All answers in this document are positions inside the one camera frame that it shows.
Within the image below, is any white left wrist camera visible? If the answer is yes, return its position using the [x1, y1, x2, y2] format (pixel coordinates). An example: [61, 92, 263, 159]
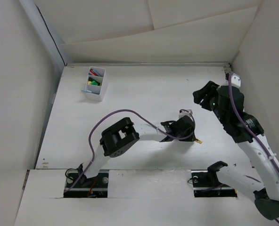
[179, 109, 193, 119]

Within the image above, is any black marker green cap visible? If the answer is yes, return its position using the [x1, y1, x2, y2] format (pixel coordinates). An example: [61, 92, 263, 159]
[92, 81, 100, 86]

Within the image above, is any light blue pen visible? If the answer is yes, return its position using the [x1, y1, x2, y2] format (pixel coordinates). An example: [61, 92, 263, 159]
[81, 89, 99, 95]

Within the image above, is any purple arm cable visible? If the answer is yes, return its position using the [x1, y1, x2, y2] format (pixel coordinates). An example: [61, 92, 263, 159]
[228, 72, 279, 226]
[63, 108, 197, 195]

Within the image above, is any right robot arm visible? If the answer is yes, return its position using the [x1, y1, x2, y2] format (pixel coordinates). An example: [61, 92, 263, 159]
[193, 81, 279, 220]

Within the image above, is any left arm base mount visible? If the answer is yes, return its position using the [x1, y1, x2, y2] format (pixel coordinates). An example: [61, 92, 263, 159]
[63, 168, 109, 198]

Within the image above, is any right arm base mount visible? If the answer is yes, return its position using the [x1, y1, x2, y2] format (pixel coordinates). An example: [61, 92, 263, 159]
[187, 170, 238, 198]

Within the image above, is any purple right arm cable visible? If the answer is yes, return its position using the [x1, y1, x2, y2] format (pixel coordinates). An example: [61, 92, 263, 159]
[228, 72, 279, 226]

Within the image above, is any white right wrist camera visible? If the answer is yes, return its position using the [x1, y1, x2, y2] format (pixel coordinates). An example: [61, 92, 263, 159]
[225, 72, 241, 89]

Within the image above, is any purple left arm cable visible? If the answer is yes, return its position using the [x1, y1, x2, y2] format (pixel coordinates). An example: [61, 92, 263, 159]
[63, 108, 197, 195]

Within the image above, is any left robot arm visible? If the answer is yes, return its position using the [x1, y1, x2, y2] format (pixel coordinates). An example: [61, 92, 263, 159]
[77, 114, 196, 187]

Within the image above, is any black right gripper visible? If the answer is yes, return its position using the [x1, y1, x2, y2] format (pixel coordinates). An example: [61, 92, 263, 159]
[193, 80, 228, 124]

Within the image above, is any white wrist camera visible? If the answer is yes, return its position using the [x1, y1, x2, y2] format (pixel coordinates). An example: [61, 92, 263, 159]
[225, 72, 241, 89]
[179, 109, 193, 119]

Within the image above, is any white three-compartment organizer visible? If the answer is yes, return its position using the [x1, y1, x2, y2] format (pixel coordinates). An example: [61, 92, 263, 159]
[82, 66, 108, 102]

